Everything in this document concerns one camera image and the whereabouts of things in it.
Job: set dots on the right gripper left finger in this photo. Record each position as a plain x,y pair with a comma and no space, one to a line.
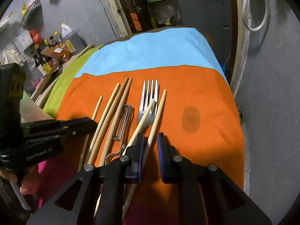
94,195

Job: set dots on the large oil jug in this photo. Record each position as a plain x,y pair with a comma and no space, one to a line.
66,33

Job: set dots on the red plastic bag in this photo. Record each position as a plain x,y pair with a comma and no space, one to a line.
37,39

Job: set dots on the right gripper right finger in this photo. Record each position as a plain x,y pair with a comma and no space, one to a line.
206,194

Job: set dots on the steel vegetable peeler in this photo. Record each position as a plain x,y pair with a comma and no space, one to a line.
121,132

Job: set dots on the steel fork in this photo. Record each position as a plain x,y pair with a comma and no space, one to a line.
149,91

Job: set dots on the small clear sauce bottle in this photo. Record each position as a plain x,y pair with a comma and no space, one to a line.
58,37

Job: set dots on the colourful patchwork table cloth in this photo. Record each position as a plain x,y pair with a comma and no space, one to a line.
199,117

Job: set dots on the dark soy sauce bottle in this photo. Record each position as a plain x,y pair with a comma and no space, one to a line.
44,61

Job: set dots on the person's left hand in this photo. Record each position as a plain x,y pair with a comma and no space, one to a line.
30,183

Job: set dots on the white wall box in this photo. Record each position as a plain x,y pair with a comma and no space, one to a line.
25,40

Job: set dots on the dark grey cabinet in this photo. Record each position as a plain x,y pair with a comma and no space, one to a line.
213,17

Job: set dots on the grey wall shelf rack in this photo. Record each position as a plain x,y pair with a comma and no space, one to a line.
30,11

